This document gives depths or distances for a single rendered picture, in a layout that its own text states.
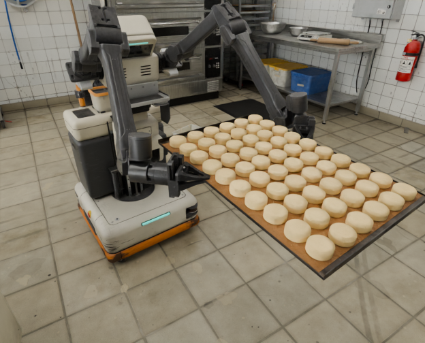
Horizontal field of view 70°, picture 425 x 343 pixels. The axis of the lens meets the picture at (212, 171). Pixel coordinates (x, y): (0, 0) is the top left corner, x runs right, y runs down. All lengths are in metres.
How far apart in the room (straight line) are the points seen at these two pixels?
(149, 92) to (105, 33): 0.63
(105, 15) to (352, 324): 1.68
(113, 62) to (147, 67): 0.62
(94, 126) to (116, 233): 0.61
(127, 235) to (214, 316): 0.64
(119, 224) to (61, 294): 0.47
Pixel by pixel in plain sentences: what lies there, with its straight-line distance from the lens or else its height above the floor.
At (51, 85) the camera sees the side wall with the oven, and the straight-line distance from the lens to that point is 5.02.
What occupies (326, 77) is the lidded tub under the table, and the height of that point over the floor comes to 0.43.
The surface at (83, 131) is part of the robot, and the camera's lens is 1.81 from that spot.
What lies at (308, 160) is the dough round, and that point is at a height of 1.02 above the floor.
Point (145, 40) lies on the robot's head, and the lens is 1.46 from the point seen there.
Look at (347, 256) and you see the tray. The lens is 0.62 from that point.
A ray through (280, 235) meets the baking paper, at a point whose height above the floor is 1.00.
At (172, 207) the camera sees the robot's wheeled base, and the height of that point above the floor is 0.27.
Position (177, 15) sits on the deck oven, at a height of 1.16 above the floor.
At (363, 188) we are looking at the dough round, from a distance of 0.78.
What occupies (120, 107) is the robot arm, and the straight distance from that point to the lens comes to 0.88.
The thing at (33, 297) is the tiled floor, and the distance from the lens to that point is 2.00.
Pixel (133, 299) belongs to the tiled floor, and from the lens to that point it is 1.80.
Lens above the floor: 1.41
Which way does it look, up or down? 31 degrees down
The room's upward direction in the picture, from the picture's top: straight up
